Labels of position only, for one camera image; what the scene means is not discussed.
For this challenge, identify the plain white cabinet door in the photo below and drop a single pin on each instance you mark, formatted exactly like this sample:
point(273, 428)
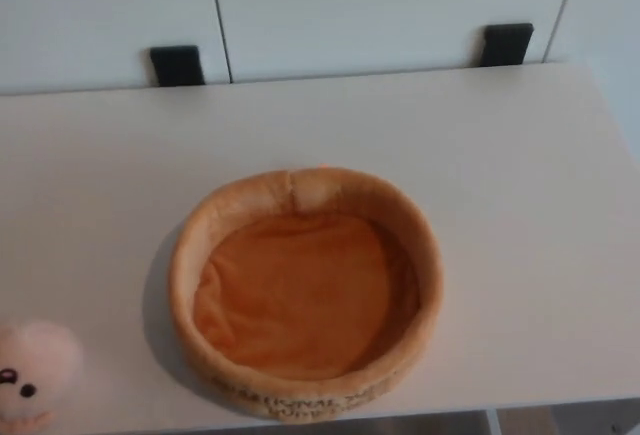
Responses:
point(610, 15)
point(375, 10)

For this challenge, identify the orange plush round plate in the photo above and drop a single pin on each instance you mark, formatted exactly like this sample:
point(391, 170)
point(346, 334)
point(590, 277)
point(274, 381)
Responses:
point(300, 295)

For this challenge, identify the white cabinet door with lettering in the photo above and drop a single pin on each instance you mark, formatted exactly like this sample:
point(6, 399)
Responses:
point(100, 25)

